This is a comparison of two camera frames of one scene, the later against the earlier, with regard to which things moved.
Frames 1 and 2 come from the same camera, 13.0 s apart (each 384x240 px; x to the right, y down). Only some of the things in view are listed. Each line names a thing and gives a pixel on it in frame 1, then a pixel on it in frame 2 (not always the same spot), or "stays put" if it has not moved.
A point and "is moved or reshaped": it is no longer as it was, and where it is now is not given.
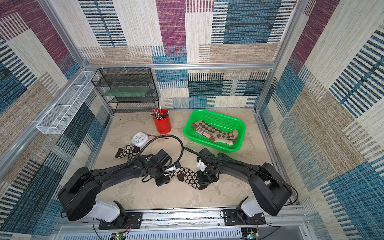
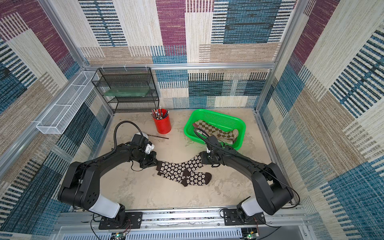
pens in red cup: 158,114 stays put
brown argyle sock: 217,133 stays put
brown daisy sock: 128,150 is moved or reshaped
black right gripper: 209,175 → 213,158
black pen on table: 167,138 stays put
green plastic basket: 225,122 stays put
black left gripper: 165,181 → 153,162
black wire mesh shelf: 128,89 stays put
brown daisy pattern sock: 186,175 stays put
